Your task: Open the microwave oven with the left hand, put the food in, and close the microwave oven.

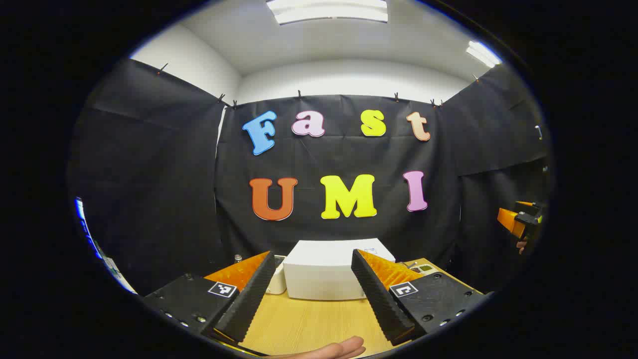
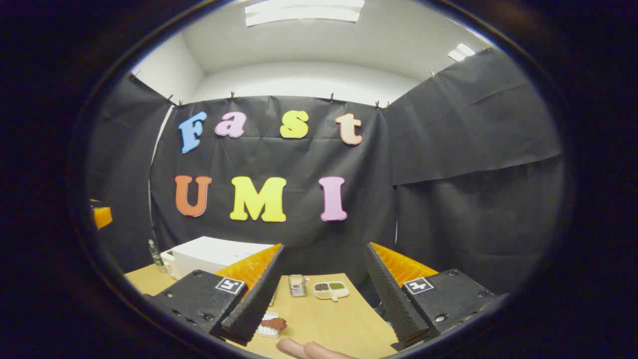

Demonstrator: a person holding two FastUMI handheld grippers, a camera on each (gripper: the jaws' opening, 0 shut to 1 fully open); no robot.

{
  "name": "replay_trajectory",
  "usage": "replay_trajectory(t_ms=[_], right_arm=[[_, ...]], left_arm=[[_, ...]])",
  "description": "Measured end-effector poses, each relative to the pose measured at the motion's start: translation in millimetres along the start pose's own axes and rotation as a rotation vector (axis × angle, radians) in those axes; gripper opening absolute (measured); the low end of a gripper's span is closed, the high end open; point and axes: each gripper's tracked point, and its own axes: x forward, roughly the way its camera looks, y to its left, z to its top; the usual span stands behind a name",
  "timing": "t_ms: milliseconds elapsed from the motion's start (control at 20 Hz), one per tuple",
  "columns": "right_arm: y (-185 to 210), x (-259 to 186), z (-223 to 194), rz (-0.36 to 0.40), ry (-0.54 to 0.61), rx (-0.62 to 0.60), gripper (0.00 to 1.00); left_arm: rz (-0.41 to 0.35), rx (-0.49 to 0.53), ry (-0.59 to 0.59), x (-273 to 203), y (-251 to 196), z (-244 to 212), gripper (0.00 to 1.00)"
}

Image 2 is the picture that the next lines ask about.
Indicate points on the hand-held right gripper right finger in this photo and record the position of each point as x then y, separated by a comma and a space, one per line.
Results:
394, 299

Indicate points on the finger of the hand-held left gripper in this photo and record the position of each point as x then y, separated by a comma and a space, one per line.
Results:
102, 217

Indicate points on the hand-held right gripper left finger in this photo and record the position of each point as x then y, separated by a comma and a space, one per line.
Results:
259, 299

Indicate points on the brown fried chicken drumstick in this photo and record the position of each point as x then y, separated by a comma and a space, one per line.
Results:
274, 323

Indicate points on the white microwave oven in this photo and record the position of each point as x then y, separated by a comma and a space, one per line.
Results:
209, 254

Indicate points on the white rectangular dish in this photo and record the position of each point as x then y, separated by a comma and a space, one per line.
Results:
266, 333

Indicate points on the white divided spice dish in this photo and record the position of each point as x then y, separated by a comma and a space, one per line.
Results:
330, 290

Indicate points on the clear plastic water bottle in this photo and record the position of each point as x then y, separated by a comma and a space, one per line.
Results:
155, 257

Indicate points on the small ceiling light panel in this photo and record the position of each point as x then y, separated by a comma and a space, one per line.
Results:
461, 52

